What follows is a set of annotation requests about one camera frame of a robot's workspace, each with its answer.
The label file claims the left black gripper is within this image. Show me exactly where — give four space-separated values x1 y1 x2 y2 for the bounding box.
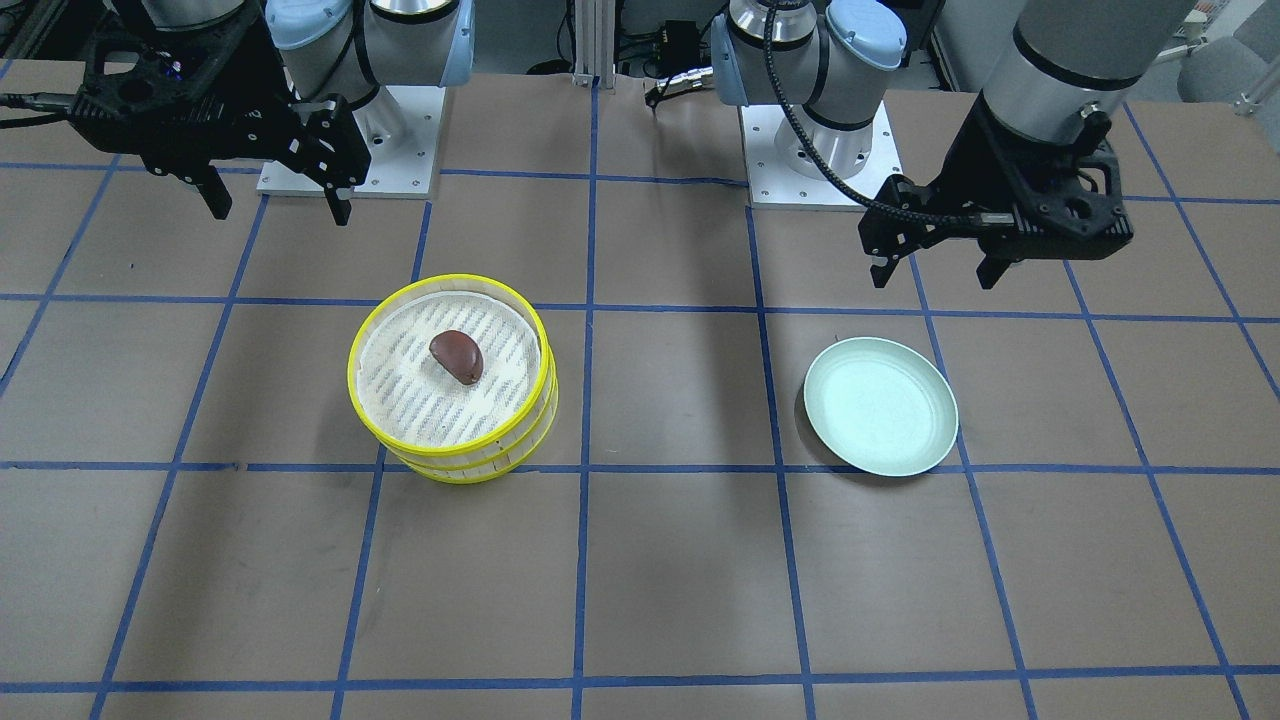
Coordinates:
858 97 1135 290

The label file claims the yellow rimmed steamer basket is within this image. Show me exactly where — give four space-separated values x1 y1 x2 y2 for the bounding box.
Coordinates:
347 274 558 482

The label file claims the yellow steamer basket with cloth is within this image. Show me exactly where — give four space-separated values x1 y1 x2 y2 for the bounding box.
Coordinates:
387 398 558 486

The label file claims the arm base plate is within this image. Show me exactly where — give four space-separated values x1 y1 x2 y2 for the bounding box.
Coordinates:
739 102 902 211
256 85 448 200

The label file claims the aluminium frame post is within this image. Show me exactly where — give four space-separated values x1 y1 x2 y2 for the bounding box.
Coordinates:
571 0 618 92

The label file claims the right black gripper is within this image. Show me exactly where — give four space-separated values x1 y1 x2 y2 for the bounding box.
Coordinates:
68 10 371 227

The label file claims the light green plate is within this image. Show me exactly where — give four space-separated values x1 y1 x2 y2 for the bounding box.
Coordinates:
803 337 959 477

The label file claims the black braided cable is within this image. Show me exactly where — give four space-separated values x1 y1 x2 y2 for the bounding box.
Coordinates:
762 0 986 229

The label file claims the brown steamed bun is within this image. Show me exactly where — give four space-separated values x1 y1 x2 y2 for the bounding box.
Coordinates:
428 329 485 386

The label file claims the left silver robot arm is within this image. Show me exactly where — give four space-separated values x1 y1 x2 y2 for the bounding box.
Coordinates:
710 1 1193 288

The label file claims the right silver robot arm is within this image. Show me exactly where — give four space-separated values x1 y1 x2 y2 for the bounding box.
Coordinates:
61 1 474 225

